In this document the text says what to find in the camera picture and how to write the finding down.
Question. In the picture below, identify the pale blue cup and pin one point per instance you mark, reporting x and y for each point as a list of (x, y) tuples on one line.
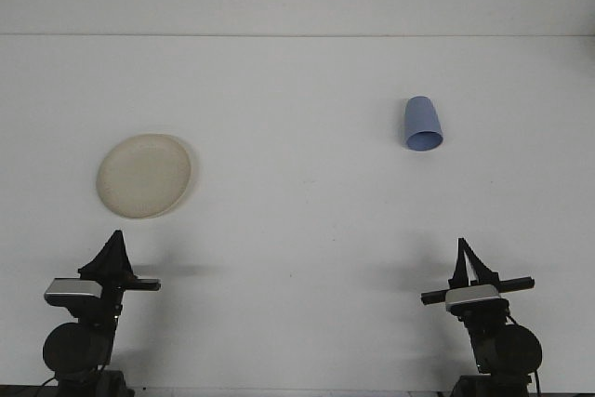
[(420, 120)]

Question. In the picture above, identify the pale round plate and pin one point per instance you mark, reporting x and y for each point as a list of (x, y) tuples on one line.
[(144, 176)]

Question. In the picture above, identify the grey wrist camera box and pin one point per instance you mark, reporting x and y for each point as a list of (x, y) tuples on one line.
[(472, 295), (72, 290)]

